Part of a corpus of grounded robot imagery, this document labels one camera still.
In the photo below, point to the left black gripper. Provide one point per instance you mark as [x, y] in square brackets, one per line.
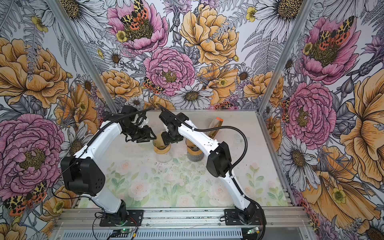
[145, 135]

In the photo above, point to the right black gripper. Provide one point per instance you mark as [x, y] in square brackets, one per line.
[166, 139]

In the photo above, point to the clear glass flask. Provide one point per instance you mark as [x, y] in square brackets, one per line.
[164, 158]

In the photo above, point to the brown coffee filter stack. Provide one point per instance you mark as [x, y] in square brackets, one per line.
[217, 122]

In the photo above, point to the green glass dripper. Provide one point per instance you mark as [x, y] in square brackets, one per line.
[158, 144]

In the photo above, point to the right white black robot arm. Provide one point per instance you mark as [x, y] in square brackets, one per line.
[219, 160]

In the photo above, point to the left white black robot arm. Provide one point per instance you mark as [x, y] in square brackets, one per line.
[83, 172]

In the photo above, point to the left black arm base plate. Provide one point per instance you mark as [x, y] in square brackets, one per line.
[132, 218]

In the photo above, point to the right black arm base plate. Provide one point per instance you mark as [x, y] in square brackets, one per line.
[234, 216]

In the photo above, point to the aluminium rail frame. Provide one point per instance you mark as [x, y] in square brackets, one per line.
[172, 218]

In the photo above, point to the white vented cable duct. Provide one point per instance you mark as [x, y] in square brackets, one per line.
[152, 234]

